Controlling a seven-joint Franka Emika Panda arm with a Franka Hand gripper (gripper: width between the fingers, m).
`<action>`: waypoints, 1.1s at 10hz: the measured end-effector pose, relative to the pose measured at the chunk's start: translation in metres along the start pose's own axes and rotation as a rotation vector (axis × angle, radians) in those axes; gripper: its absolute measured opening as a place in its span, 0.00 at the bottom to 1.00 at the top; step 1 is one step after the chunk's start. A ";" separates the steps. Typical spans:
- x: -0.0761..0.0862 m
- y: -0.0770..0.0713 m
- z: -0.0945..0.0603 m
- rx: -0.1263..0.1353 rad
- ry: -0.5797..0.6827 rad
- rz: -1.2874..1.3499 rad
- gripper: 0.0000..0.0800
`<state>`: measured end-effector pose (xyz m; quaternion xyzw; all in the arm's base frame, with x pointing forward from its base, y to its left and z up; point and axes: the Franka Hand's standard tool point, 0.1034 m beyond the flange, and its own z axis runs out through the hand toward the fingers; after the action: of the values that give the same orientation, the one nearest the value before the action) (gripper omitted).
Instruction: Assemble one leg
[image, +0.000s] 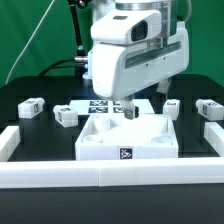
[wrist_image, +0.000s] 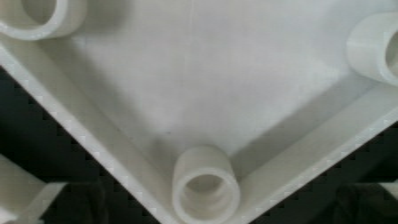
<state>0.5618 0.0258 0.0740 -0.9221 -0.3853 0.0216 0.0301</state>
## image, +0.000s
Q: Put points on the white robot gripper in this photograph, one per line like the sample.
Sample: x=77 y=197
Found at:
x=120 y=71

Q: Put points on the white square tabletop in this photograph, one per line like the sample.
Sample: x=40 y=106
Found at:
x=113 y=137

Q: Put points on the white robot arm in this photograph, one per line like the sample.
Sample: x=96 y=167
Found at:
x=170 y=22

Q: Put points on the white marker sheet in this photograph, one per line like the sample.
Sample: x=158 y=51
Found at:
x=86 y=107

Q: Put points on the green backdrop cloth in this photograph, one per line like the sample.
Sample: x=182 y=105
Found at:
x=36 y=33

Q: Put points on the white front fence wall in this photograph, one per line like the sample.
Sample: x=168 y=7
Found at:
x=104 y=173

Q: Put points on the white fence wall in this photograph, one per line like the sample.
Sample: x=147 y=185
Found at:
x=9 y=140
x=214 y=134
x=104 y=173

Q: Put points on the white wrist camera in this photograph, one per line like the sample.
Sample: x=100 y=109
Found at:
x=122 y=27

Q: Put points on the white right fence wall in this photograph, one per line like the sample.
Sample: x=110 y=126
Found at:
x=214 y=134

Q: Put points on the white left fence wall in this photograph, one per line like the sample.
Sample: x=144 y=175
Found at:
x=9 y=140

